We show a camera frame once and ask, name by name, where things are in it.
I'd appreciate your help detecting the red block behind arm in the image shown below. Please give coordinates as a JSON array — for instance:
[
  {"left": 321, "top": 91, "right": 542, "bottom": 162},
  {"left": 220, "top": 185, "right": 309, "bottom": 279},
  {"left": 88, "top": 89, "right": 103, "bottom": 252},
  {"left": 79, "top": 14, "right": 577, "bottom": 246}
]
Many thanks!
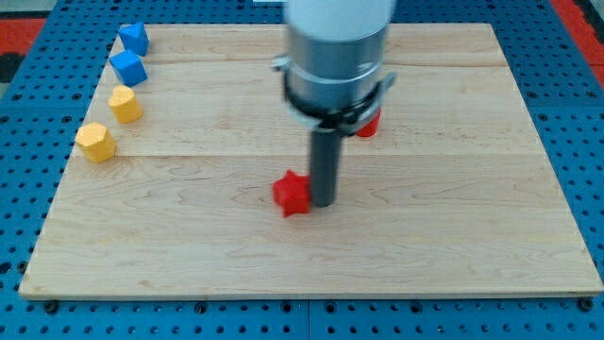
[{"left": 356, "top": 108, "right": 381, "bottom": 138}]

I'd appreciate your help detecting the blue triangular block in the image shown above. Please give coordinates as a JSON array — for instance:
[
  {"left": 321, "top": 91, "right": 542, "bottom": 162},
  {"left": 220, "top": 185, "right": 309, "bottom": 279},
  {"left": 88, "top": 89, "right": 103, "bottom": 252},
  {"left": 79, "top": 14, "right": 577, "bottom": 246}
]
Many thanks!
[{"left": 118, "top": 22, "right": 150, "bottom": 57}]

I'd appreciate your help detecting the blue cube block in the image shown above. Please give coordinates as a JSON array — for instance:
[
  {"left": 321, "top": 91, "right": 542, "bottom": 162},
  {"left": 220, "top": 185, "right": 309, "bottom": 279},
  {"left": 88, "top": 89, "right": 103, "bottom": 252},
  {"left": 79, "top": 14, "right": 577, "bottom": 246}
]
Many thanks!
[{"left": 109, "top": 49, "right": 147, "bottom": 87}]

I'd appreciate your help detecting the yellow heart block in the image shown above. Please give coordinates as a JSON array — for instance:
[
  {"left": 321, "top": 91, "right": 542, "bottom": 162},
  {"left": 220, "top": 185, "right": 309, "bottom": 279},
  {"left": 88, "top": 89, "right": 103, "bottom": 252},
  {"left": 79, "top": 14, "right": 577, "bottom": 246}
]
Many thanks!
[{"left": 108, "top": 85, "right": 143, "bottom": 124}]

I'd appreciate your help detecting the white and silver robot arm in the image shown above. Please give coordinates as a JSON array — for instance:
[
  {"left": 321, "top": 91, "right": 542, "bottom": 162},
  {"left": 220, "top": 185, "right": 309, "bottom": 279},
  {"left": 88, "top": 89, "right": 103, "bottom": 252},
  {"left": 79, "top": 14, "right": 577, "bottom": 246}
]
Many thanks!
[{"left": 273, "top": 0, "right": 396, "bottom": 207}]

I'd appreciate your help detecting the red star block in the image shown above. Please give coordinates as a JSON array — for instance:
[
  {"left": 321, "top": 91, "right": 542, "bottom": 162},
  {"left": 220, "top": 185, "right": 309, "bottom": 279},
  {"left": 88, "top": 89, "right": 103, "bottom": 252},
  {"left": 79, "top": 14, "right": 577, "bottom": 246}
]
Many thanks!
[{"left": 272, "top": 169, "right": 310, "bottom": 217}]

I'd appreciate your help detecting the black cable around arm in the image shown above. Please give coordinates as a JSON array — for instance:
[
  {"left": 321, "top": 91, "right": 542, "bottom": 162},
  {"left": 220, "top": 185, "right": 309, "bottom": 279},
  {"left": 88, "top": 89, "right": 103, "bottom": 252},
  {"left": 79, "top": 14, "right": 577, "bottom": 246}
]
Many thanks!
[{"left": 281, "top": 70, "right": 384, "bottom": 131}]

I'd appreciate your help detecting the yellow hexagon block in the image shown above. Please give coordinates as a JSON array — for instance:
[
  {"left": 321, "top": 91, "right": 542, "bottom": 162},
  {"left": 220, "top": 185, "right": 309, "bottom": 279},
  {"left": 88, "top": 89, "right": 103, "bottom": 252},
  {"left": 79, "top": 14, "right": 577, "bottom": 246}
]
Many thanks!
[{"left": 75, "top": 122, "right": 117, "bottom": 163}]

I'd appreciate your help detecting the light wooden board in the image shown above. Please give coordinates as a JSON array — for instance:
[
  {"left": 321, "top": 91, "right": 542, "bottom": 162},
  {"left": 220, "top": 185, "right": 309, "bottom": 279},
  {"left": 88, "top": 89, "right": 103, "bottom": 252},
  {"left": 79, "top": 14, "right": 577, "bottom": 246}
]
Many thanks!
[{"left": 20, "top": 24, "right": 603, "bottom": 300}]

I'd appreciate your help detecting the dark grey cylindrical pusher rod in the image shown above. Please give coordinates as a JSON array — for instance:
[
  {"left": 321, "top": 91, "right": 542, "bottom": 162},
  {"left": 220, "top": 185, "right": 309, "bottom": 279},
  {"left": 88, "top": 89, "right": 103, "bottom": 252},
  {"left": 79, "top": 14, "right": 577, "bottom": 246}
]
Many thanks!
[{"left": 309, "top": 130, "right": 342, "bottom": 207}]

